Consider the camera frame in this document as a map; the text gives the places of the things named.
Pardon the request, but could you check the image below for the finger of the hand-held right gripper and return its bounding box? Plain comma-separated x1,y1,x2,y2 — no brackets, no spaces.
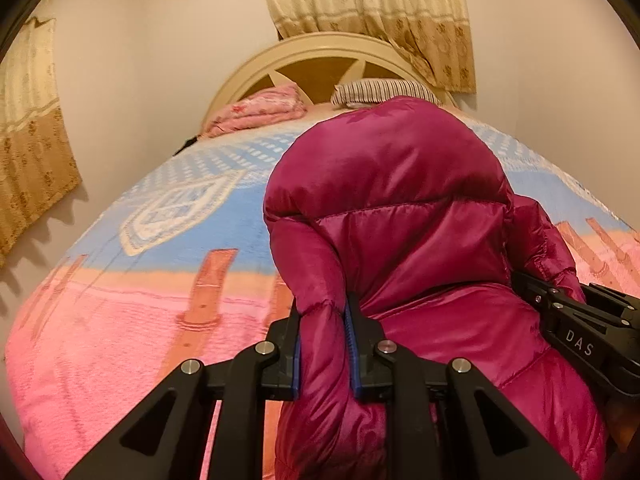
585,282,640,322
512,270,587,322

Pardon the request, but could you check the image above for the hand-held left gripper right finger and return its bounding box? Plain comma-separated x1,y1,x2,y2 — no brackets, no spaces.
345,292,576,480

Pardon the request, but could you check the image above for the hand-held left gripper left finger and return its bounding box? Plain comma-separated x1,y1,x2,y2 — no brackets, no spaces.
65,305,303,480

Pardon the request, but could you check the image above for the magenta puffer jacket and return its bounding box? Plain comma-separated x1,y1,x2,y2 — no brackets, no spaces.
262,96,608,480

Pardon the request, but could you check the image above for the pink and blue printed blanket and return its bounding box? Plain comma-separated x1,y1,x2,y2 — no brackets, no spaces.
0,105,640,480

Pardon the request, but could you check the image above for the folded pink floral quilt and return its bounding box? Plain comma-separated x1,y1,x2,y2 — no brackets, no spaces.
202,85,307,138

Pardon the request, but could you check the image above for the grey striped pillow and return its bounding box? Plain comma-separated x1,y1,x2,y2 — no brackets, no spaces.
331,78,443,109

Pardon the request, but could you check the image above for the cream arched bed headboard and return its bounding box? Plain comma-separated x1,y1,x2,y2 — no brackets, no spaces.
200,32,458,133

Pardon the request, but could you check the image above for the black strap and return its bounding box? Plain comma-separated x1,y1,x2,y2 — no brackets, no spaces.
172,135,201,157

